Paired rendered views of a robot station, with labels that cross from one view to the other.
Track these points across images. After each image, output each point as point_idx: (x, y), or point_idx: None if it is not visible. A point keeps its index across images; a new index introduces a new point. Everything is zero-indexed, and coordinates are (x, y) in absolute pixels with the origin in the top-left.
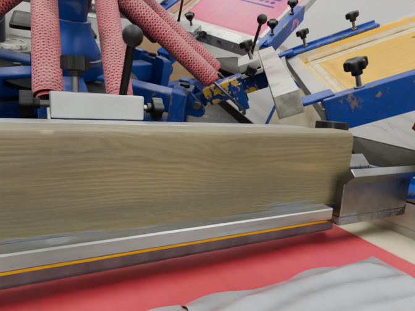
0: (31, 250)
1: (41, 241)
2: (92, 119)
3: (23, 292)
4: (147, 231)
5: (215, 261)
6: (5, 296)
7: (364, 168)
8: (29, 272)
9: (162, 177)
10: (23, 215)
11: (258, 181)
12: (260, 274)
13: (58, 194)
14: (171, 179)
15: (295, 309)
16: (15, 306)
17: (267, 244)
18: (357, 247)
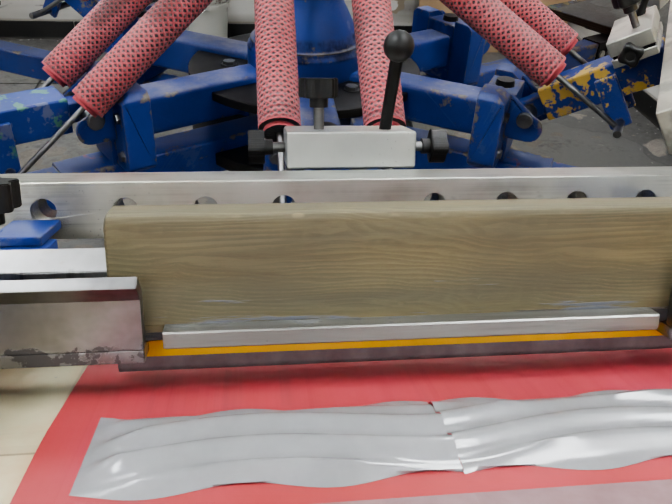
0: (284, 328)
1: (292, 321)
2: (341, 168)
3: (272, 372)
4: (395, 321)
5: (482, 369)
6: (258, 373)
7: None
8: (279, 352)
9: (414, 262)
10: (276, 295)
11: (540, 271)
12: (535, 387)
13: (307, 276)
14: (424, 265)
15: (552, 418)
16: (267, 382)
17: (564, 358)
18: None
